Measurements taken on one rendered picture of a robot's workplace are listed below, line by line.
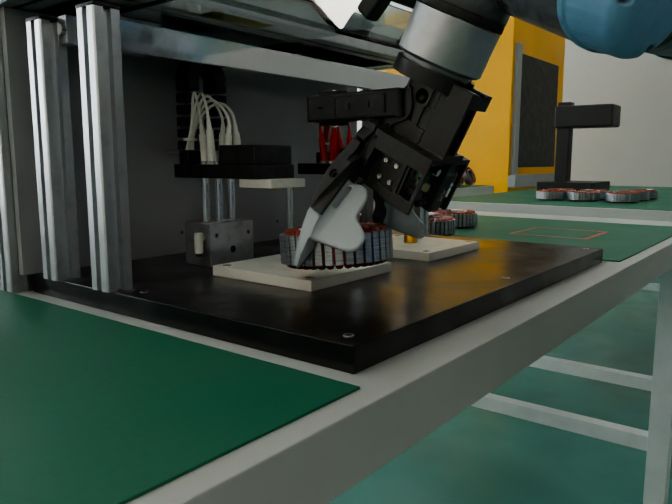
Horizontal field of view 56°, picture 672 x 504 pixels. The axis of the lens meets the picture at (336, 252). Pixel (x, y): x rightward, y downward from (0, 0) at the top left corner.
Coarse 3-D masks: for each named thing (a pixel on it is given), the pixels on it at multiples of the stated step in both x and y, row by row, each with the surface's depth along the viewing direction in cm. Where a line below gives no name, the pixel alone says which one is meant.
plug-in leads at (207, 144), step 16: (192, 96) 80; (208, 96) 81; (192, 112) 80; (208, 112) 77; (224, 112) 79; (192, 128) 81; (208, 128) 77; (224, 128) 82; (192, 144) 82; (208, 144) 77; (224, 144) 79; (240, 144) 81; (192, 160) 81; (208, 160) 78
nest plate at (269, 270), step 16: (272, 256) 80; (224, 272) 72; (240, 272) 70; (256, 272) 69; (272, 272) 68; (288, 272) 68; (304, 272) 68; (320, 272) 68; (336, 272) 68; (352, 272) 69; (368, 272) 72; (384, 272) 74; (304, 288) 64; (320, 288) 65
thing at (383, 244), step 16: (368, 224) 64; (384, 224) 62; (288, 240) 59; (368, 240) 58; (384, 240) 59; (288, 256) 60; (320, 256) 57; (336, 256) 57; (352, 256) 57; (368, 256) 58; (384, 256) 60
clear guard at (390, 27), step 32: (160, 0) 64; (192, 0) 63; (224, 0) 63; (256, 0) 63; (288, 0) 63; (320, 0) 53; (352, 0) 59; (192, 32) 78; (224, 32) 78; (256, 32) 78; (288, 32) 78; (320, 32) 78; (352, 32) 52; (384, 32) 58
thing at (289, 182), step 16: (224, 160) 76; (240, 160) 74; (256, 160) 73; (272, 160) 75; (288, 160) 77; (176, 176) 81; (192, 176) 79; (208, 176) 78; (224, 176) 76; (240, 176) 74; (256, 176) 73; (272, 176) 75; (288, 176) 77; (208, 192) 80; (208, 208) 80
